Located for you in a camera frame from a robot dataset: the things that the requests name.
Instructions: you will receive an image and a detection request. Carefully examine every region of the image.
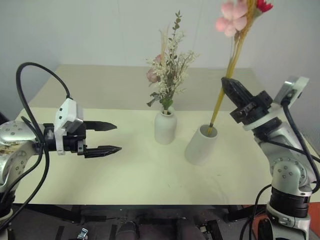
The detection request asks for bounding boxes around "small silver metal clip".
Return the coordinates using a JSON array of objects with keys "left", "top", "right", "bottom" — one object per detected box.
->
[{"left": 76, "top": 227, "right": 89, "bottom": 239}]

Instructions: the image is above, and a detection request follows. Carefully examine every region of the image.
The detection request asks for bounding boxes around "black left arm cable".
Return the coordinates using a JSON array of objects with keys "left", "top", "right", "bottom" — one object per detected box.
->
[{"left": 4, "top": 62, "right": 74, "bottom": 240}]

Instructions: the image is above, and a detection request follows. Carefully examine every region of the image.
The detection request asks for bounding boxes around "white ceramic vase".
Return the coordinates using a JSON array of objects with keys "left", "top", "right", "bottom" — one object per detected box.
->
[
  {"left": 153, "top": 105, "right": 178, "bottom": 146},
  {"left": 184, "top": 123, "right": 219, "bottom": 166}
]

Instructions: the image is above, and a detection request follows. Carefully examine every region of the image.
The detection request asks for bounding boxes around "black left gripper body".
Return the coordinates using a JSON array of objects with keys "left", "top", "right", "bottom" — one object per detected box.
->
[{"left": 62, "top": 124, "right": 87, "bottom": 157}]

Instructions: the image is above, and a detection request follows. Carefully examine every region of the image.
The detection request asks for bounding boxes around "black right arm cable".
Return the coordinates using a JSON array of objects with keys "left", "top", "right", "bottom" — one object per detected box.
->
[
  {"left": 239, "top": 184, "right": 274, "bottom": 240},
  {"left": 257, "top": 96, "right": 320, "bottom": 192}
]

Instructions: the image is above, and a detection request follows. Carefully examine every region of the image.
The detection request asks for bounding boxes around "pink and red flower bouquet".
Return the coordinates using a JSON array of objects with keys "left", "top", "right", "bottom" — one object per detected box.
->
[{"left": 208, "top": 0, "right": 275, "bottom": 135}]

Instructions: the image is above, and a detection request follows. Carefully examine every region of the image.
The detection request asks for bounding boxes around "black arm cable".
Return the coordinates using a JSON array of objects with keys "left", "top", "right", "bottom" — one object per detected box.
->
[
  {"left": 4, "top": 62, "right": 74, "bottom": 240},
  {"left": 239, "top": 184, "right": 274, "bottom": 240},
  {"left": 257, "top": 96, "right": 320, "bottom": 192}
]

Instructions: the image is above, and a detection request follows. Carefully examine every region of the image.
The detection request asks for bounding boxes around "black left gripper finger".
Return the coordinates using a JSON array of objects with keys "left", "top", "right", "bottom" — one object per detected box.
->
[
  {"left": 84, "top": 120, "right": 118, "bottom": 133},
  {"left": 83, "top": 145, "right": 123, "bottom": 159}
]

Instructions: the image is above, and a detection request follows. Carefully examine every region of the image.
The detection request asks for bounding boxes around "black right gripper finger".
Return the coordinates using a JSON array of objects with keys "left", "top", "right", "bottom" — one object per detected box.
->
[
  {"left": 225, "top": 77, "right": 255, "bottom": 101},
  {"left": 221, "top": 77, "right": 251, "bottom": 109}
]

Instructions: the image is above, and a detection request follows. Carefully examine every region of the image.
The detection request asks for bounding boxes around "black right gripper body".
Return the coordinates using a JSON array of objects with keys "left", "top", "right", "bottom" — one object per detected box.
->
[{"left": 229, "top": 90, "right": 274, "bottom": 125}]

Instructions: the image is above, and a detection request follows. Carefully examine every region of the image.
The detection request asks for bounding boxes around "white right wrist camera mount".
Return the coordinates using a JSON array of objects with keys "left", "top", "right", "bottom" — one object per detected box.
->
[{"left": 242, "top": 76, "right": 310, "bottom": 131}]

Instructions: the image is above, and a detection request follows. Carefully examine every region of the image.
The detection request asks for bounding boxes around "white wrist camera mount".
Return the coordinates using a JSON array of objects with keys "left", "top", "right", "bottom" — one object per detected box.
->
[
  {"left": 242, "top": 76, "right": 310, "bottom": 131},
  {"left": 53, "top": 97, "right": 84, "bottom": 156}
]

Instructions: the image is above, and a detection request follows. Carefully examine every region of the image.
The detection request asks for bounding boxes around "white and green dried bouquet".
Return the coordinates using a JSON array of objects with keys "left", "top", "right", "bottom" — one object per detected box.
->
[{"left": 145, "top": 9, "right": 201, "bottom": 117}]

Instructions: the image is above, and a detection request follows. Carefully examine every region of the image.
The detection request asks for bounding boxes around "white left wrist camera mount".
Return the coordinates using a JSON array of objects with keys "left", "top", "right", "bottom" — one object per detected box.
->
[{"left": 53, "top": 97, "right": 84, "bottom": 156}]

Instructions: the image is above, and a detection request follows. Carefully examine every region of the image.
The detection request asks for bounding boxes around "black metal table frame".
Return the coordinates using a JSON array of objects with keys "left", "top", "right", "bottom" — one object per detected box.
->
[{"left": 11, "top": 203, "right": 248, "bottom": 240}]

